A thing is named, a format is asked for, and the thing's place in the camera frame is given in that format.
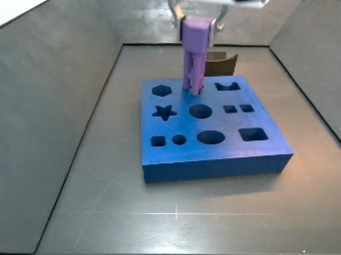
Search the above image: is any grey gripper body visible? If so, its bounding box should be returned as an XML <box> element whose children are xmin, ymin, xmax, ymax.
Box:
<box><xmin>169</xmin><ymin>0</ymin><xmax>268</xmax><ymax>9</ymax></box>

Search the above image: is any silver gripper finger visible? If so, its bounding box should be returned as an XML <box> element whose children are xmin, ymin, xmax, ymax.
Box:
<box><xmin>168</xmin><ymin>0</ymin><xmax>184</xmax><ymax>40</ymax></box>
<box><xmin>208</xmin><ymin>5</ymin><xmax>227</xmax><ymax>44</ymax></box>

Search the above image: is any dark olive curved block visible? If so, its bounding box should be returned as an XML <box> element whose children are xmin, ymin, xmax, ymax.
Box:
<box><xmin>204</xmin><ymin>52</ymin><xmax>238</xmax><ymax>77</ymax></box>

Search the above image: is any purple three prong object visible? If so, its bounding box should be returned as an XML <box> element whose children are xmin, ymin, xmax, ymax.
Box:
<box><xmin>180</xmin><ymin>17</ymin><xmax>211</xmax><ymax>96</ymax></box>

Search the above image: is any blue shape sorter board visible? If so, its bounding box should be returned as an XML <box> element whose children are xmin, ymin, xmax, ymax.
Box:
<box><xmin>141</xmin><ymin>76</ymin><xmax>292</xmax><ymax>182</ymax></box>

